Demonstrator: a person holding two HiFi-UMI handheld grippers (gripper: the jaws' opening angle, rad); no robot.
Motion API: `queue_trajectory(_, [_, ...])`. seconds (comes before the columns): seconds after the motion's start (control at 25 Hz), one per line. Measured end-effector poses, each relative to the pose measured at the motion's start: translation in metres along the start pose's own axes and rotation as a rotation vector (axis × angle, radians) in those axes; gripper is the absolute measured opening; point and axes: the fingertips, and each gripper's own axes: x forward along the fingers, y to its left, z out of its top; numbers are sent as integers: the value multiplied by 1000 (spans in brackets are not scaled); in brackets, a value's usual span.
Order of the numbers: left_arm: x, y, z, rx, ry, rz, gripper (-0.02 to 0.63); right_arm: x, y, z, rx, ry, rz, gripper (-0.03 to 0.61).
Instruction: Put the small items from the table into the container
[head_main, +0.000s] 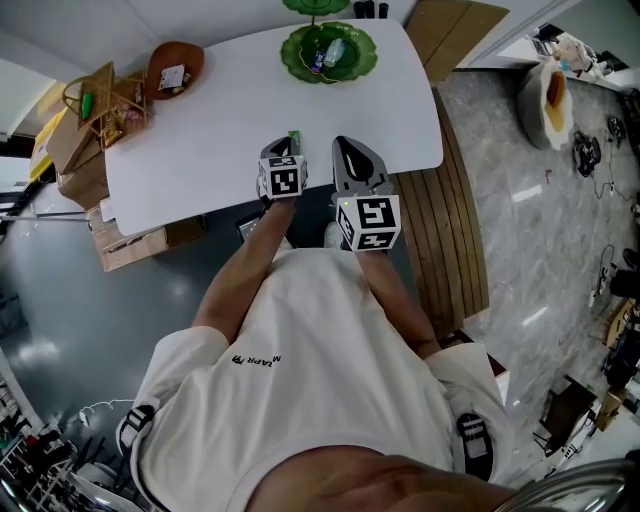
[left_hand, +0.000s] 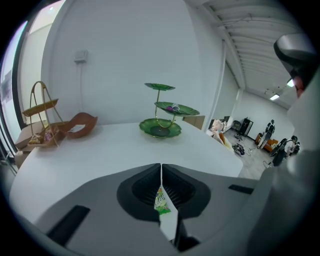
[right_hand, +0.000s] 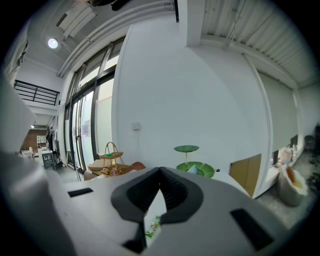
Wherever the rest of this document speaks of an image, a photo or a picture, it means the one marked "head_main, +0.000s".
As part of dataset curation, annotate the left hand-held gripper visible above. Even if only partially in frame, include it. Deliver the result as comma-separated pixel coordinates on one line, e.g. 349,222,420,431
255,136,309,201

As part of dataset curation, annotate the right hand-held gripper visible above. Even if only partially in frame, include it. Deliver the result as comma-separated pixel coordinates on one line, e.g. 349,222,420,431
330,136,402,253

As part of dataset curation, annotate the clear snack packet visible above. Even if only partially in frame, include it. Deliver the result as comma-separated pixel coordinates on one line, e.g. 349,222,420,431
323,38,347,67

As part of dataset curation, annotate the green tiered glass plate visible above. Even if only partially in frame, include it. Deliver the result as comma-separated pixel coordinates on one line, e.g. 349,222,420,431
279,0,379,85

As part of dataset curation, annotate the person's right forearm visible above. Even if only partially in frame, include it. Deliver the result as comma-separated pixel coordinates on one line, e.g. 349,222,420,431
355,249,441,359

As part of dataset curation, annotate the person's left forearm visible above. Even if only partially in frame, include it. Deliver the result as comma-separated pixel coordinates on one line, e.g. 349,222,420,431
192,197,299,341

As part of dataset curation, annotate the wooden slatted platform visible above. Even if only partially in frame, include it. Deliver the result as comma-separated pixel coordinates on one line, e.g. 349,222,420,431
392,87,490,341

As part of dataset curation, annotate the brown leaf-shaped bowl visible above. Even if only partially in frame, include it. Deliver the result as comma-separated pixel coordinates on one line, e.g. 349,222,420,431
145,41,205,101

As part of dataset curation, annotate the large cardboard box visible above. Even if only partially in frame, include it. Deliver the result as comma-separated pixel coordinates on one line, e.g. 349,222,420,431
87,202,207,273

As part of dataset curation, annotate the person's white t-shirt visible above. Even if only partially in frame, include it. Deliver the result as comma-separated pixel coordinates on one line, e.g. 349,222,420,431
115,247,516,512

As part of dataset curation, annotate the black floor robot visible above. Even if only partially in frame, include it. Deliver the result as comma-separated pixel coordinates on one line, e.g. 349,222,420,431
607,114,629,146
572,130,604,179

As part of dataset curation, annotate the yellow bin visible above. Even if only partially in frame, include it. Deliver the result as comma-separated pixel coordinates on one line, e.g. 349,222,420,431
28,112,66,184

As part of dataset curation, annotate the white cabinet brown top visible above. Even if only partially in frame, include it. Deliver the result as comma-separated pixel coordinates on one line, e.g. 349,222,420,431
439,337,511,406

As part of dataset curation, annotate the person's face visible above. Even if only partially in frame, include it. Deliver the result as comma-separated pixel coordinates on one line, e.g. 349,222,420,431
262,447,516,512

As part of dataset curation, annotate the dark chair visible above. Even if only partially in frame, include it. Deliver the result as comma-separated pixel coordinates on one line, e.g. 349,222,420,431
532,374,599,459

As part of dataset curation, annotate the silver headset rim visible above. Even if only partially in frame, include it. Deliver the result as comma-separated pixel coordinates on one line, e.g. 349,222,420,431
509,459,640,512

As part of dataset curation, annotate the black white shoulder strap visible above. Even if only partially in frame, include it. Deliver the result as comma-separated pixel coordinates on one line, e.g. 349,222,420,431
449,389,495,482
117,403,156,449

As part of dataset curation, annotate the white cable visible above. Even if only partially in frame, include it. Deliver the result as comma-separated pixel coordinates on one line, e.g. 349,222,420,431
77,398,136,426

